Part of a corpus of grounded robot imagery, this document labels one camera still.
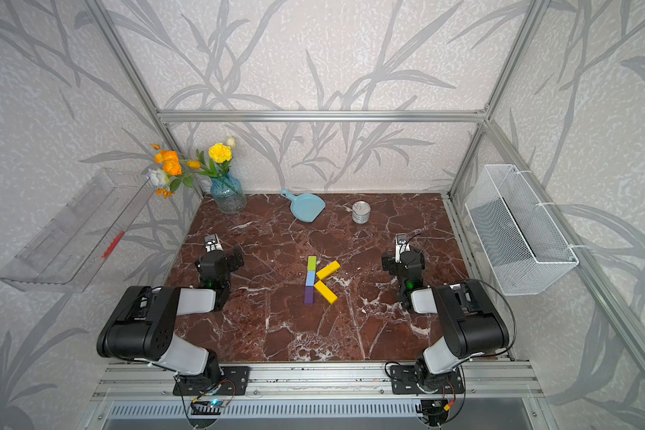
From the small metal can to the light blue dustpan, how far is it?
0.50ft

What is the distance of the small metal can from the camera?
1098 mm

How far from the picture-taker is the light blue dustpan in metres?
1.14
